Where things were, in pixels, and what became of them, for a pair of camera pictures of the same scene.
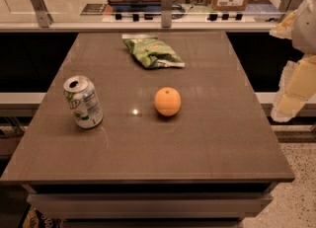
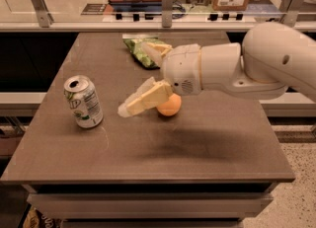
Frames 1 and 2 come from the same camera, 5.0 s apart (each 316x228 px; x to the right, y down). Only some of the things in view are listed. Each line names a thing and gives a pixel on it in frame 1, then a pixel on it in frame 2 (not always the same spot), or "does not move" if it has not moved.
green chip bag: [150, 51] does not move
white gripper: [306, 28] -> [182, 68]
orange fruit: [167, 101] does not move
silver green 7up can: [83, 102] does not move
